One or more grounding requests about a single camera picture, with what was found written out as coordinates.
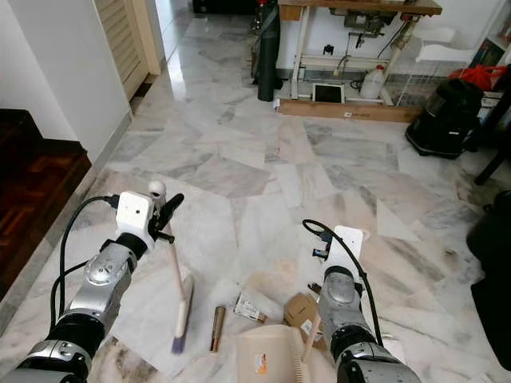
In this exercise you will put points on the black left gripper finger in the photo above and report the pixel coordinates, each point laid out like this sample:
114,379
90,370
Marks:
172,206

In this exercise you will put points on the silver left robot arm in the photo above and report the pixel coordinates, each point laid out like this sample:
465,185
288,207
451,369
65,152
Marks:
104,275

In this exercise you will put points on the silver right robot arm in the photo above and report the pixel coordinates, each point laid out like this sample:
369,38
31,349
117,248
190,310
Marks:
339,299

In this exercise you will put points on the small dark wrapper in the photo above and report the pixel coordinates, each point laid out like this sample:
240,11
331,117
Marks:
314,288

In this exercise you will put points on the brown cardboard piece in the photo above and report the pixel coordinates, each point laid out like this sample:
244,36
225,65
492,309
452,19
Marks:
299,311

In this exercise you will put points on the small white printed packet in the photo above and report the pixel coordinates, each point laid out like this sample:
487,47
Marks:
250,308

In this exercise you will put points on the brown cylindrical tube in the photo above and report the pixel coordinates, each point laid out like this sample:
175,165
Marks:
218,327

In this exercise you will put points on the dark wooden stair steps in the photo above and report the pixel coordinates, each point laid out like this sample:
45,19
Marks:
40,175

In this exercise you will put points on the long wooden plank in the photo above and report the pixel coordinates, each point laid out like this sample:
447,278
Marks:
347,111

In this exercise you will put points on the white framed tablet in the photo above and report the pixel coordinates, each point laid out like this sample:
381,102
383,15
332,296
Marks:
328,93

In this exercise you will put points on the white plastic jug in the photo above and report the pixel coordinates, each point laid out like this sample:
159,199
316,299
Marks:
374,84

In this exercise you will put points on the black vacuum cleaner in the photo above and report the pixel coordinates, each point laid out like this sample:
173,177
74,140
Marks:
445,118

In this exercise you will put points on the wooden louvre door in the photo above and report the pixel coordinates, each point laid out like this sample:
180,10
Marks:
124,36

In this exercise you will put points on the black rolled mat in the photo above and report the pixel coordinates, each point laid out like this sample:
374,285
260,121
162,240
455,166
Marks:
268,52

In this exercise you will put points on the black furniture leg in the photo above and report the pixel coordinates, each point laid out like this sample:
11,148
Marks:
493,166

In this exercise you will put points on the white plastic chair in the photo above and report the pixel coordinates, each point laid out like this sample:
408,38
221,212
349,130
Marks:
447,52

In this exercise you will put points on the red bag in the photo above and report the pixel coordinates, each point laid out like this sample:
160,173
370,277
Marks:
479,76

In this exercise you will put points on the wooden top white workbench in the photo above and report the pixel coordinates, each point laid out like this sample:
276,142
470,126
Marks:
359,6

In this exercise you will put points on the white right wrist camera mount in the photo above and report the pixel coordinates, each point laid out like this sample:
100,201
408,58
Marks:
349,247

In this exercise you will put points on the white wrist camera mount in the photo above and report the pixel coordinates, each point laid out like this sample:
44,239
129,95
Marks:
349,247
132,214

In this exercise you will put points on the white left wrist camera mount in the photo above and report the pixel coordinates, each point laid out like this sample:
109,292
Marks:
132,214

